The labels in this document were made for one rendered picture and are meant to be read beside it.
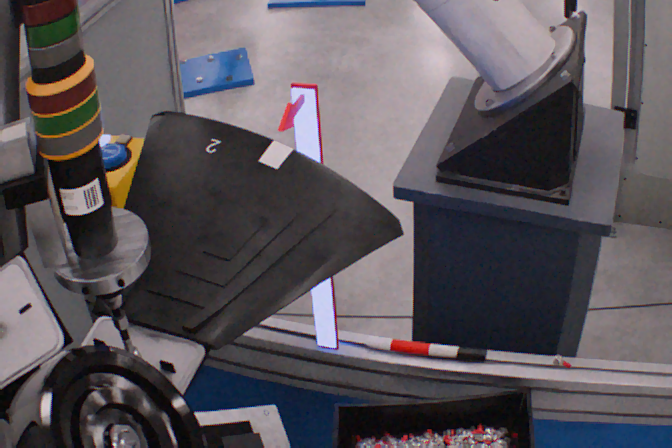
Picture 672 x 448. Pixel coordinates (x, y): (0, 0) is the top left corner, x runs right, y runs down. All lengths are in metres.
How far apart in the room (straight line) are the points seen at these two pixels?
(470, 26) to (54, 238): 0.72
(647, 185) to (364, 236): 1.92
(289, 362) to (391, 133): 2.00
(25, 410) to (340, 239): 0.32
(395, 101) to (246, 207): 2.51
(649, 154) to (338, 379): 1.62
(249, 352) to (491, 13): 0.51
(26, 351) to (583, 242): 0.81
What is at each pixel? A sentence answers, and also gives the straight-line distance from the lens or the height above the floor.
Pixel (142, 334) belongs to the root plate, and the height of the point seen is 1.18.
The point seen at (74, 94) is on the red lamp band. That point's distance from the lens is 0.42.
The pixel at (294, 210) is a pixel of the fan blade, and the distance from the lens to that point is 0.66.
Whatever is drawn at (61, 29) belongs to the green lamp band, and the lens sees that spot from 0.41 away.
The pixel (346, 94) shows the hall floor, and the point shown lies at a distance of 3.21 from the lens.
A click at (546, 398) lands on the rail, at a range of 0.99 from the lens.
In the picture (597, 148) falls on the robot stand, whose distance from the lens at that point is 1.22.
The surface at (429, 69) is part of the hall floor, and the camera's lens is 3.37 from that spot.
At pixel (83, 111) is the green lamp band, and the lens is 0.43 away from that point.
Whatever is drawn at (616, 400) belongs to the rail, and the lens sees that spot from 0.99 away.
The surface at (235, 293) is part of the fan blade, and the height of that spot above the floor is 1.19.
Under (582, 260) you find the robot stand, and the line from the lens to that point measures 1.14.
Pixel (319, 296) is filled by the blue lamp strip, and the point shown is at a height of 0.94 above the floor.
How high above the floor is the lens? 1.57
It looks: 36 degrees down
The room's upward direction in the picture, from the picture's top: 4 degrees counter-clockwise
